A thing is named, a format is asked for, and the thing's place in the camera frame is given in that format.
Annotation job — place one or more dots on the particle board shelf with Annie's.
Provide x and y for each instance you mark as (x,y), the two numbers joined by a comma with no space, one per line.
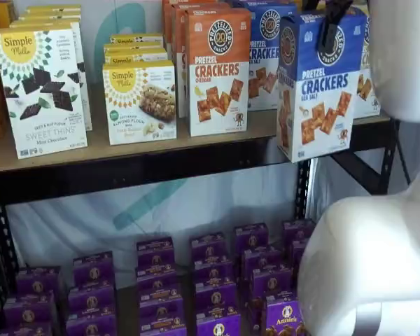
(127,304)

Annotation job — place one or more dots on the black metal shelf rack frame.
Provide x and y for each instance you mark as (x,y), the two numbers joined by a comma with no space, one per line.
(126,182)

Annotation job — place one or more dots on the purple Annie's snack box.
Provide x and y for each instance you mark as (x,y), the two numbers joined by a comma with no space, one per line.
(297,231)
(297,252)
(162,327)
(208,246)
(38,280)
(91,327)
(252,238)
(160,304)
(213,269)
(28,308)
(269,281)
(92,267)
(155,252)
(156,280)
(217,295)
(218,325)
(260,259)
(24,330)
(91,299)
(283,316)

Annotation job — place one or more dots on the particle board shelf with crackers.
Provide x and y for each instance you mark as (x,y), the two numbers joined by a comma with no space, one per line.
(98,150)

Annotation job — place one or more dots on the Simple Mills sweet thins box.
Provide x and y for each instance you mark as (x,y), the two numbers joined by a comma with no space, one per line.
(86,91)
(38,87)
(49,17)
(52,8)

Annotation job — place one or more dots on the orange cheddar crackers box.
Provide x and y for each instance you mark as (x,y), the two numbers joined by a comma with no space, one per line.
(165,17)
(171,21)
(217,70)
(180,35)

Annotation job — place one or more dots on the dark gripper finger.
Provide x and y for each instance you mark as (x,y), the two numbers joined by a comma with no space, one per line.
(313,3)
(329,21)

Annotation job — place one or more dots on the white backdrop sheet teal logo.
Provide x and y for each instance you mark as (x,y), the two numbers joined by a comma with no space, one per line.
(91,217)

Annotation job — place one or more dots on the blue sea salt crackers box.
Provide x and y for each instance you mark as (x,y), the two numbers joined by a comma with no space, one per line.
(322,105)
(262,52)
(238,3)

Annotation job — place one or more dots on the Simple Mills almond bars box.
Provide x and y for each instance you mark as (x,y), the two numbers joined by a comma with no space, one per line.
(136,38)
(136,56)
(136,46)
(140,105)

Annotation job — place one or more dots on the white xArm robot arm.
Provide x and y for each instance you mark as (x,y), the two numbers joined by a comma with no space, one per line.
(371,245)

